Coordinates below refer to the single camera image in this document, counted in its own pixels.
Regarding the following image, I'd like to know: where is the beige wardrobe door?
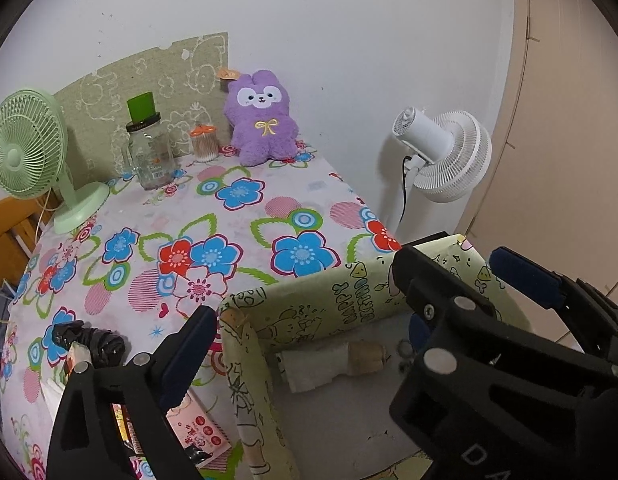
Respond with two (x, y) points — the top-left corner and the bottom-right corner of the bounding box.
(459, 0), (618, 346)

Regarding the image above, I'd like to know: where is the pink tissue packet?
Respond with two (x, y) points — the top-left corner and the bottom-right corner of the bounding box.
(165, 389), (233, 470)

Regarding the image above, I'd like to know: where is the cotton swab jar orange lid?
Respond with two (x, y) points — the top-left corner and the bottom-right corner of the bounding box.
(190, 124), (220, 162)

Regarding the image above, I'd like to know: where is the black crumpled plastic bag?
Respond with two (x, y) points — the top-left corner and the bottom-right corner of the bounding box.
(52, 320), (126, 368)

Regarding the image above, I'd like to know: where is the purple plush bunny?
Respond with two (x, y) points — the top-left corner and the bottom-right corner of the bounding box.
(218, 67), (301, 167)

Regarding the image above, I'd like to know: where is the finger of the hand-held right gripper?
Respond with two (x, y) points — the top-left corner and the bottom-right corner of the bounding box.
(489, 246), (618, 361)
(389, 246), (618, 480)

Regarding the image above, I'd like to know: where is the yellow cartoon printed box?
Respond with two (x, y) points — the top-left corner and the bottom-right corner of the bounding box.
(218, 232), (532, 480)

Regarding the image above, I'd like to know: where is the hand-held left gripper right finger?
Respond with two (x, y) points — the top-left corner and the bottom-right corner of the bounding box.
(410, 314), (431, 348)

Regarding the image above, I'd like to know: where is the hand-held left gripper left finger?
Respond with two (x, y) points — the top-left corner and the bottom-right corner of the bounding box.
(46, 305), (219, 480)

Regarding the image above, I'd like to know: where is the white standing fan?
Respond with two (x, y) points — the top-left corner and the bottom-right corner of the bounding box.
(384, 106), (492, 241)

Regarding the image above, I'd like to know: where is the green desk fan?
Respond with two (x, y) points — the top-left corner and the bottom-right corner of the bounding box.
(0, 89), (111, 235)

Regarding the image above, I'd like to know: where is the glass jar with green cap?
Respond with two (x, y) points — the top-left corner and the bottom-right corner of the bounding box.
(120, 91), (175, 191)

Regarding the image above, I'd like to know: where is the black fan cable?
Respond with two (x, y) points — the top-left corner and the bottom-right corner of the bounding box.
(399, 155), (415, 226)

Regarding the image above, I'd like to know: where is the small cartoon packet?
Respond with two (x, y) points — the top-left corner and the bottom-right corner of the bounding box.
(63, 342), (92, 376)

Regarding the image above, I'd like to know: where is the wooden chair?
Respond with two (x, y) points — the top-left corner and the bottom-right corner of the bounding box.
(0, 195), (55, 286)

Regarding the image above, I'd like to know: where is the floral tablecloth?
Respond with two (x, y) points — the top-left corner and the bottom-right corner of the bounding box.
(0, 137), (406, 480)

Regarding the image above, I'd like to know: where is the green patterned board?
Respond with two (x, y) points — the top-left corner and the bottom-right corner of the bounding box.
(52, 32), (230, 186)

